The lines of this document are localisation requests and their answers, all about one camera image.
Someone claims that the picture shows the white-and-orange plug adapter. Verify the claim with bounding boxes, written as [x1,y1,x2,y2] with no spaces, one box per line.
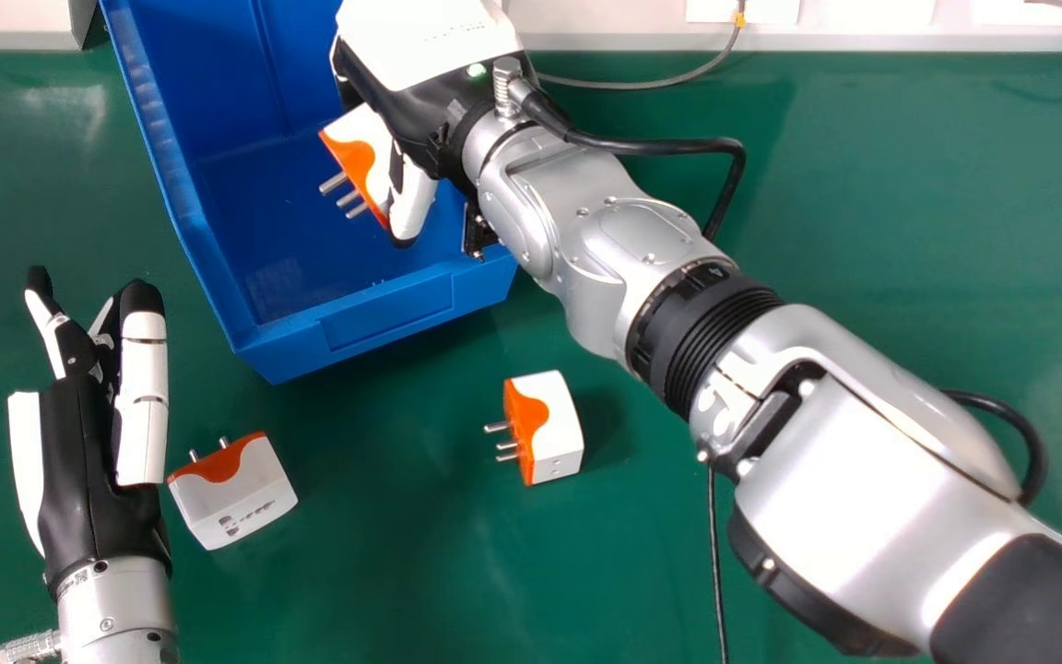
[483,370,585,486]
[167,431,299,551]
[317,103,400,231]

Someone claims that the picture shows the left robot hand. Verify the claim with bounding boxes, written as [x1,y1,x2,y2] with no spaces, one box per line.
[7,266,173,602]

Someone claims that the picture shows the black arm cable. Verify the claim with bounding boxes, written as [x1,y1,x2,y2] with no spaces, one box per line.
[520,90,748,243]

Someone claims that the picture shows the grey cable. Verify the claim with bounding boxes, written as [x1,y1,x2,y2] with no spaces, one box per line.
[531,0,746,91]

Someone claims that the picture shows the blue plastic bin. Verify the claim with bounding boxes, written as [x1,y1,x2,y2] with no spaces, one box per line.
[100,0,520,385]

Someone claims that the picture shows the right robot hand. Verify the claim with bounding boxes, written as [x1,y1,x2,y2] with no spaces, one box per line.
[329,0,530,249]

